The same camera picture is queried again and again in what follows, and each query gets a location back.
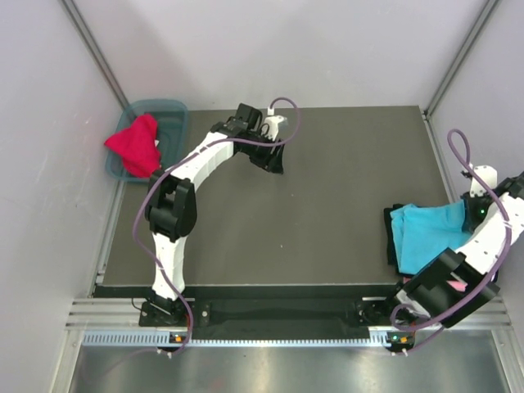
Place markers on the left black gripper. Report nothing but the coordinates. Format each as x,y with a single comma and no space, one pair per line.
272,162

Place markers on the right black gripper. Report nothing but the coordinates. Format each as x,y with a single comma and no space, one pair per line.
471,222

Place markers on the cyan t shirt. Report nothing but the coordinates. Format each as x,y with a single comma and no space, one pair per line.
441,228

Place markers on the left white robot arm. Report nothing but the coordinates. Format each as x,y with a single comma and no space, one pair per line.
172,210

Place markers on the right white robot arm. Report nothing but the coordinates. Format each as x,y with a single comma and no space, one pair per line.
427,299

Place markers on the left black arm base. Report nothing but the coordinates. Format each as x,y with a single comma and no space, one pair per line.
158,312

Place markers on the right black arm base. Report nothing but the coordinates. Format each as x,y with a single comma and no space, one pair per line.
375,311

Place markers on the teal plastic basket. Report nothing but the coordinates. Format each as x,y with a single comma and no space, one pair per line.
172,118

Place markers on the pink folded t shirt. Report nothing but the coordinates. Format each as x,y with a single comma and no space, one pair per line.
456,285

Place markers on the black folded t shirt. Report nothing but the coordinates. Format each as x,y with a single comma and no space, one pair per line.
404,240

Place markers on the red t shirt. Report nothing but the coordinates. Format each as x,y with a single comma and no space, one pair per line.
136,146

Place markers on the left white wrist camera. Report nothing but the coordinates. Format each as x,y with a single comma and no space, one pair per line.
271,124

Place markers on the left aluminium corner post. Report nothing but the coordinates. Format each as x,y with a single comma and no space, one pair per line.
86,35

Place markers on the aluminium corner post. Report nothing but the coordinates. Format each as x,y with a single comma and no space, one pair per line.
473,34
86,35

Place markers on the right aluminium corner post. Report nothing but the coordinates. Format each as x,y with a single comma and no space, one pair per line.
473,34

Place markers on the grey slotted cable duct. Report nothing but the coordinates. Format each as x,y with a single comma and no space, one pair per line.
169,339

